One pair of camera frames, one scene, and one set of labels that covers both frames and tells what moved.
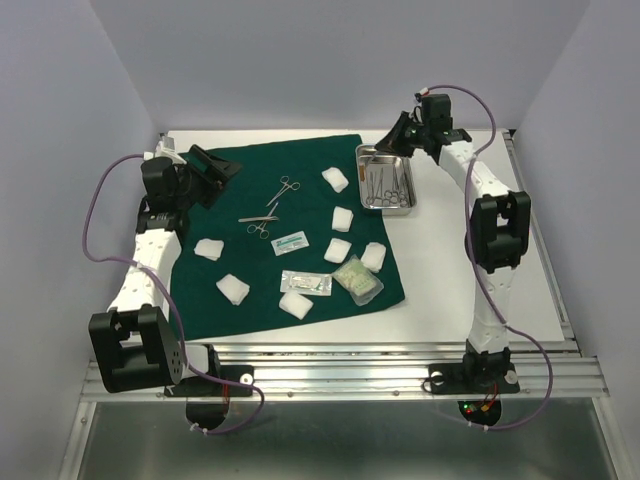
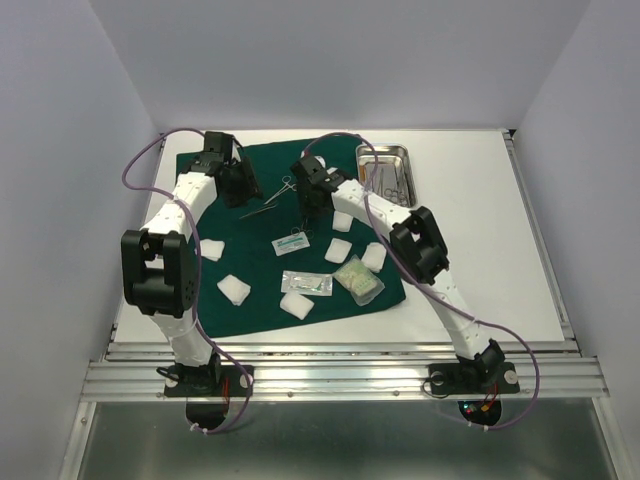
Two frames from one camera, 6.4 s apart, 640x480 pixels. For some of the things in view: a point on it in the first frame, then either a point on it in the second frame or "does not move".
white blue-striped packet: [289, 243] does not move
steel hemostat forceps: [264, 234] → [309, 233]
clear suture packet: [306, 283] does not move
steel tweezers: [258, 219] → [267, 205]
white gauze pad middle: [337, 250] does not move
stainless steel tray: [385, 181] does not move
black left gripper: [217, 172] → [250, 186]
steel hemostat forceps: [293, 185] does not move
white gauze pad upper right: [342, 218] does not move
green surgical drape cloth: [297, 232] does not move
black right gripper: [391, 140] → [309, 211]
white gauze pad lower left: [235, 290] does not move
